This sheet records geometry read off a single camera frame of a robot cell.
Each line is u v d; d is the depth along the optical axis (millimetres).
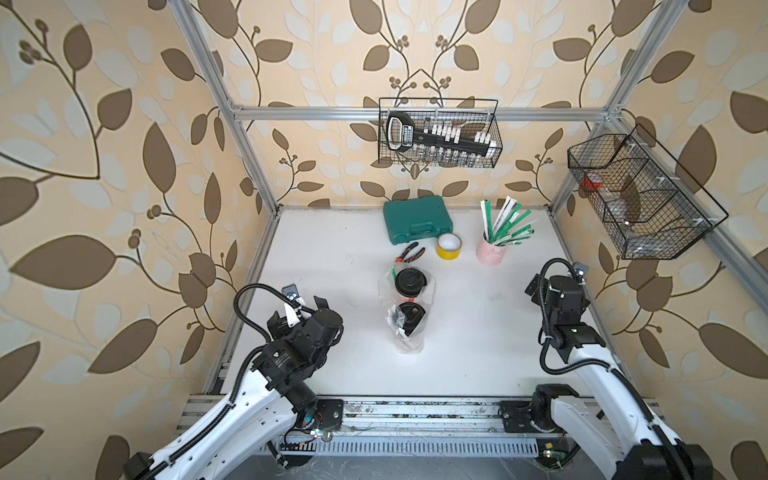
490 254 1010
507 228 988
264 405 493
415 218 1180
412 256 1050
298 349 558
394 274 806
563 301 594
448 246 1068
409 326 685
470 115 910
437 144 862
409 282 794
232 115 929
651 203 723
